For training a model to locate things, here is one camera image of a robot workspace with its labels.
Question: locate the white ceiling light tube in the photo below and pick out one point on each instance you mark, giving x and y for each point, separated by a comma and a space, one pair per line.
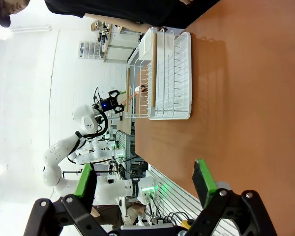
32, 28

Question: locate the person torso black t-shirt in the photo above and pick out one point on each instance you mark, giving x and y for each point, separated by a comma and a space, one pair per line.
125, 9

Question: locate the white utensil holder cup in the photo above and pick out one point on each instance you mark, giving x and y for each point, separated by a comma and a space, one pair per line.
145, 46

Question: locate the wooden background desk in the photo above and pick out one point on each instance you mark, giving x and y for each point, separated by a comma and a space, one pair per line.
118, 49

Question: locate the yellow connector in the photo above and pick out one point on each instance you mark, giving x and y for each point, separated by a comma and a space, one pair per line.
185, 223

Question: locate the person with dark cap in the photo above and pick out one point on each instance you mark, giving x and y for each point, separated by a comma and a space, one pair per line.
7, 9

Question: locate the clear drawer cabinet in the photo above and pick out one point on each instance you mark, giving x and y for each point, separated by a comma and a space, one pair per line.
88, 50

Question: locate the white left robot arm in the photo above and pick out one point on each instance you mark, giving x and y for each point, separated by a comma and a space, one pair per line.
88, 123

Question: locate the tan wooden table top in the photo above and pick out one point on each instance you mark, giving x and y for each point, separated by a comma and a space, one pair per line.
125, 126

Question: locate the person left hand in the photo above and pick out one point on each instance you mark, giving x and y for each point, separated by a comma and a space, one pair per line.
186, 1

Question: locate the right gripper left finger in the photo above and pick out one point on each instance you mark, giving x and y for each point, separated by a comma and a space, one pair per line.
84, 182

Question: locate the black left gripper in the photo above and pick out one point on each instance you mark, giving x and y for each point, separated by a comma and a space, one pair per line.
107, 104

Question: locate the person right forearm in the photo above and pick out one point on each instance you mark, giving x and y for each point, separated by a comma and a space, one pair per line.
118, 22

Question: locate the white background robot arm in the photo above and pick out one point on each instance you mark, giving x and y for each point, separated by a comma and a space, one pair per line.
98, 150

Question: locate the white drip tray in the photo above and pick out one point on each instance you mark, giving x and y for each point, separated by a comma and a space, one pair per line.
185, 73

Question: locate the grey ribbed base panel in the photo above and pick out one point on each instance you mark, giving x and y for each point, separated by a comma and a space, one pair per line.
177, 196

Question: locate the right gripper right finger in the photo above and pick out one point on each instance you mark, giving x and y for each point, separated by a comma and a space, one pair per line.
206, 182

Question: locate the person in brown clothes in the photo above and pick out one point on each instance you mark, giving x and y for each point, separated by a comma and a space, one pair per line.
108, 214

